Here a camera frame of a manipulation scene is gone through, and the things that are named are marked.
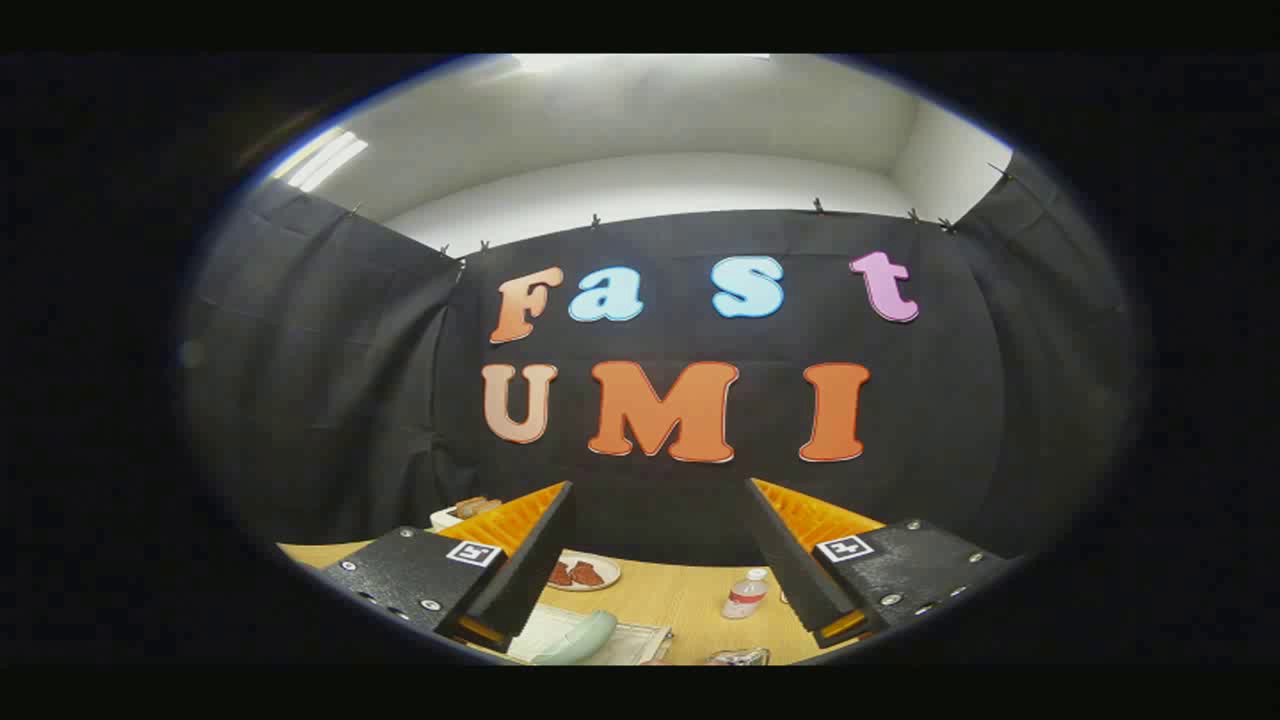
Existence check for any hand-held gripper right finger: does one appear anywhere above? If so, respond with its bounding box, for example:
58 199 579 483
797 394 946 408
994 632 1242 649
745 477 1013 649

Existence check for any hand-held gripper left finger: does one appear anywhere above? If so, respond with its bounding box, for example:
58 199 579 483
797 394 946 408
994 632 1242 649
318 481 577 653

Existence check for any pale green plate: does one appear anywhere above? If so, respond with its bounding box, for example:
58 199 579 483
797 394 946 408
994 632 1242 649
530 610 619 666

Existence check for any white wire dish rack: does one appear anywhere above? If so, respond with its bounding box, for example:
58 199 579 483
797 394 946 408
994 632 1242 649
505 600 673 666

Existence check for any beige plate with meat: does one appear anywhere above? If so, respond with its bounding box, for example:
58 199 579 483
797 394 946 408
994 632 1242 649
546 552 622 593

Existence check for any clear water bottle red label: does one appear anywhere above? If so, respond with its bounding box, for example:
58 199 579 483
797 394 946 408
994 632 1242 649
722 568 769 621

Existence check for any ceiling light fixture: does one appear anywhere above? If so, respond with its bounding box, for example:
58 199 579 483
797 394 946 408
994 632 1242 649
270 128 369 193

